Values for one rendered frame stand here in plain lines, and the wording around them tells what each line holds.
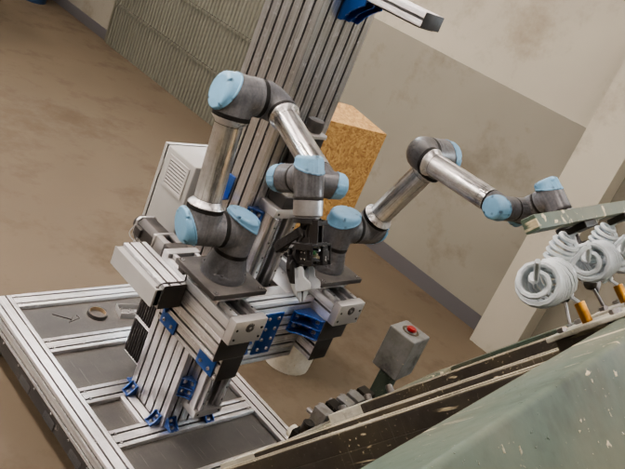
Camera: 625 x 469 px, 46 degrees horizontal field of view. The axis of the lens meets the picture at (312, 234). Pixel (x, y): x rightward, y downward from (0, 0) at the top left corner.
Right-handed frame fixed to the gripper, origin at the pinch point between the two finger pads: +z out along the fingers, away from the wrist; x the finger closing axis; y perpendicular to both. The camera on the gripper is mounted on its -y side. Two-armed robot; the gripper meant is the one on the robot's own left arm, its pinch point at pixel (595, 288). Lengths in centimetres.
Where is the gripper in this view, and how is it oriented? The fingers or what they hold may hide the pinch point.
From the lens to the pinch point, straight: 232.7
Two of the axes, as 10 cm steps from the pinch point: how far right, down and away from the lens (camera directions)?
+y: 3.3, 0.6, 9.4
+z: 3.6, 9.1, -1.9
